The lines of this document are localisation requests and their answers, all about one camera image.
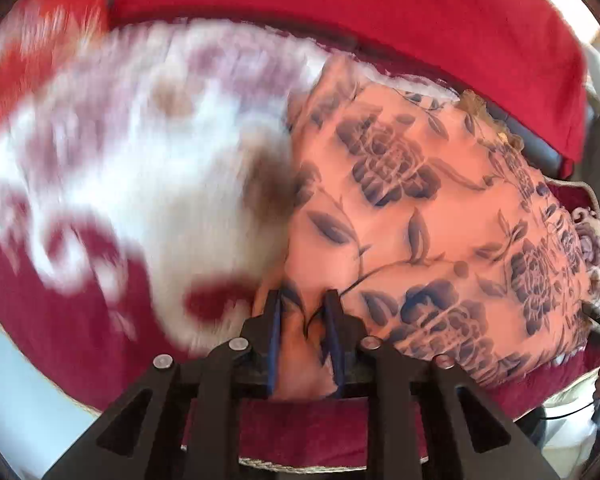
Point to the floral plush sofa blanket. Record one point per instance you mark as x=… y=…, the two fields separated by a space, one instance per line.
x=130 y=185

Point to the orange floral blouse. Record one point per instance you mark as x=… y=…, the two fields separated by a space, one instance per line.
x=430 y=210

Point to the dark leather sofa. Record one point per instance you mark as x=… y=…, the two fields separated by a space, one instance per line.
x=530 y=145

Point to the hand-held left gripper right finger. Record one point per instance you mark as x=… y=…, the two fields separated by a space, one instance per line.
x=332 y=330

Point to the red quilt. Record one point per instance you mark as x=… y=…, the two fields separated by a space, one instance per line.
x=380 y=20

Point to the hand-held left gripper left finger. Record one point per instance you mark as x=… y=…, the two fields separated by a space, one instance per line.
x=275 y=330

